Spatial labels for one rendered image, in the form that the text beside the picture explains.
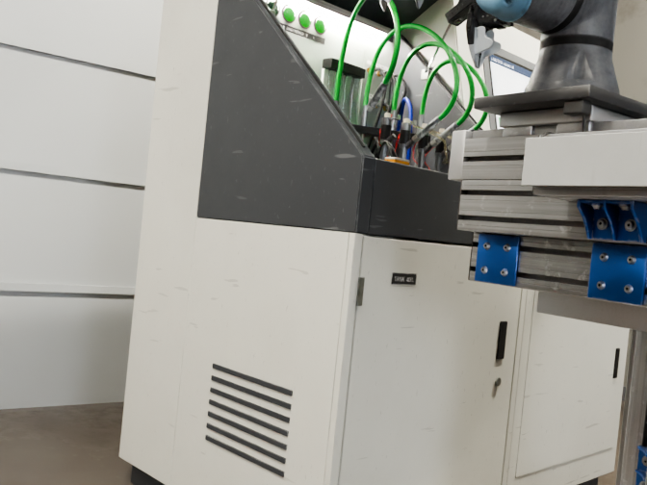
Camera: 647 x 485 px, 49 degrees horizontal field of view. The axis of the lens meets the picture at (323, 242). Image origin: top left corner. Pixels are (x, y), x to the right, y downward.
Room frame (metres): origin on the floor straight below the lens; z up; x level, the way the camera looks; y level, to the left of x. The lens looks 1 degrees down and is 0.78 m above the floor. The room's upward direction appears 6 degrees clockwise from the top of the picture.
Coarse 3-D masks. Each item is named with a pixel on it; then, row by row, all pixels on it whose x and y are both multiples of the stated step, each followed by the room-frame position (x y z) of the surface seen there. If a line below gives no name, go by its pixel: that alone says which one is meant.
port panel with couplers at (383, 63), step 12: (372, 60) 2.24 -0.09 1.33; (384, 60) 2.28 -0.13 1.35; (372, 84) 2.25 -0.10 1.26; (360, 96) 2.22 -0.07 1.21; (372, 96) 2.25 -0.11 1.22; (360, 108) 2.22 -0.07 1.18; (384, 108) 2.28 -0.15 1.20; (360, 120) 2.22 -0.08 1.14; (372, 120) 2.26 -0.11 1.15; (372, 144) 2.27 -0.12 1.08
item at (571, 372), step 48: (432, 48) 2.25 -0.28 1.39; (528, 48) 2.51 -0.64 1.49; (480, 96) 2.23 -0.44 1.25; (528, 336) 1.97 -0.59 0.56; (576, 336) 2.17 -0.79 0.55; (624, 336) 2.41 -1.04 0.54; (528, 384) 1.99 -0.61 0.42; (576, 384) 2.19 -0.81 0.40; (528, 432) 2.01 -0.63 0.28; (576, 432) 2.21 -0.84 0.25; (528, 480) 2.03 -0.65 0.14; (576, 480) 2.24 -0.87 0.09
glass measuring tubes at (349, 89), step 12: (324, 60) 2.09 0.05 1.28; (336, 60) 2.08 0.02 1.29; (324, 72) 2.09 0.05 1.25; (336, 72) 2.13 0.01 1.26; (348, 72) 2.12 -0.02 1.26; (360, 72) 2.16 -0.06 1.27; (324, 84) 2.10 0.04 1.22; (348, 84) 2.14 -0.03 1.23; (348, 96) 2.14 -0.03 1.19; (348, 108) 2.14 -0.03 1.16
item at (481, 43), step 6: (480, 30) 1.67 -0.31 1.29; (480, 36) 1.67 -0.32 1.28; (474, 42) 1.67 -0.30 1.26; (480, 42) 1.67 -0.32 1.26; (486, 42) 1.66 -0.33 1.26; (492, 42) 1.65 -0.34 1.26; (474, 48) 1.68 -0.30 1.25; (480, 48) 1.67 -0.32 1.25; (486, 48) 1.66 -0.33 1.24; (474, 54) 1.68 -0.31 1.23; (474, 60) 1.69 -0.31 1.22
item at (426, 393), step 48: (384, 240) 1.53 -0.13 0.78; (384, 288) 1.54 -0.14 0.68; (432, 288) 1.66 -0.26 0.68; (480, 288) 1.80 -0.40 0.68; (384, 336) 1.55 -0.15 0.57; (432, 336) 1.67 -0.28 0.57; (480, 336) 1.81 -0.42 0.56; (384, 384) 1.56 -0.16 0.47; (432, 384) 1.69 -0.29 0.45; (480, 384) 1.83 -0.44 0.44; (384, 432) 1.58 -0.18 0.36; (432, 432) 1.70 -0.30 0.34; (480, 432) 1.84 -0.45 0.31; (384, 480) 1.59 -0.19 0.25; (432, 480) 1.71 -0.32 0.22; (480, 480) 1.86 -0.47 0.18
